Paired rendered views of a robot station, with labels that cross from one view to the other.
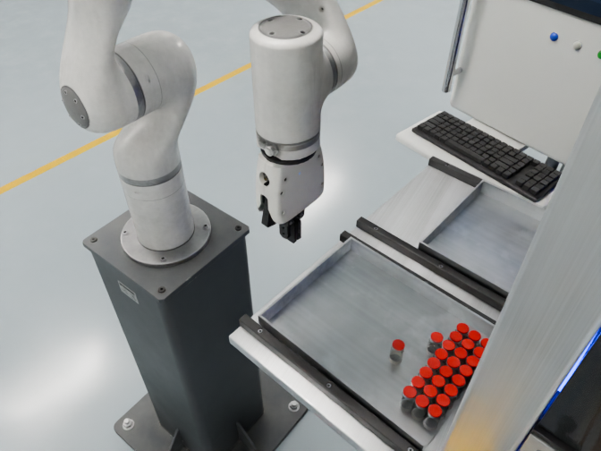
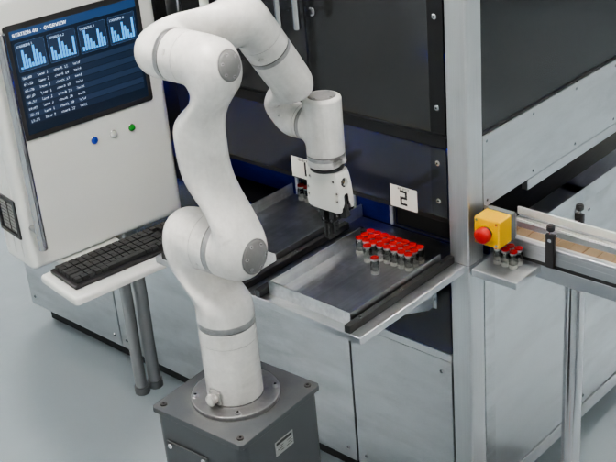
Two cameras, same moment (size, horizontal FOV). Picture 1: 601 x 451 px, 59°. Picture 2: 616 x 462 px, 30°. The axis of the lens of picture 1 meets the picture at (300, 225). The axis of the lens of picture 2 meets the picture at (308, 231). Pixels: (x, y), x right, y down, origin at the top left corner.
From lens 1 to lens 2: 244 cm
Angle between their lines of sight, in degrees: 70
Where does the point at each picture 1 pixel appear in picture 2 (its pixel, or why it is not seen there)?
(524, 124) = (109, 220)
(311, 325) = (348, 304)
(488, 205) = not seen: hidden behind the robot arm
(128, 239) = (245, 411)
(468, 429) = (471, 167)
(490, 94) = (70, 223)
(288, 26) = (322, 93)
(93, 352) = not seen: outside the picture
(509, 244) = (269, 231)
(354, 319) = (342, 288)
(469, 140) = (112, 255)
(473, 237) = not seen: hidden behind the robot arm
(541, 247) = (467, 60)
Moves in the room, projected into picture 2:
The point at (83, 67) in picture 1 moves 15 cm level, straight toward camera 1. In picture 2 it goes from (251, 217) to (322, 199)
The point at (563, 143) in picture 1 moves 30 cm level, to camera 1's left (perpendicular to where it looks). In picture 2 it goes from (143, 206) to (128, 255)
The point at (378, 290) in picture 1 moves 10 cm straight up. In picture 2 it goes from (314, 280) to (312, 244)
